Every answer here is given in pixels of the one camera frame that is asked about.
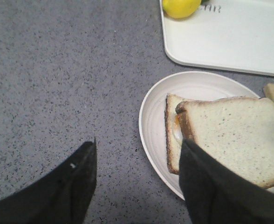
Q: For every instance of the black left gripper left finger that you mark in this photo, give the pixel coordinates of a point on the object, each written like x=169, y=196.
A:
x=61, y=197

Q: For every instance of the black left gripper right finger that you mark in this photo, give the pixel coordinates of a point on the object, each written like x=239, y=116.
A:
x=215, y=195

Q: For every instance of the white bread slice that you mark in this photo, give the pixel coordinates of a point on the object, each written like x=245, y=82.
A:
x=238, y=132

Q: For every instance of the fried egg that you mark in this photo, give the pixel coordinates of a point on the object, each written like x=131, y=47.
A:
x=176, y=129

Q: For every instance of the white round plate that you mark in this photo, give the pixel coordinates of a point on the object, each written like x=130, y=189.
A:
x=196, y=85

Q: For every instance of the white bear-print tray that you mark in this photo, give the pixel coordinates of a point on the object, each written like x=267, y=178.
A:
x=235, y=35

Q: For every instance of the wooden cutting board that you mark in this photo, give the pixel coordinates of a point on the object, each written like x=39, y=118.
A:
x=268, y=90

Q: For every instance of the yellow lemon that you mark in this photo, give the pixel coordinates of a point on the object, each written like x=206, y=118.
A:
x=179, y=9

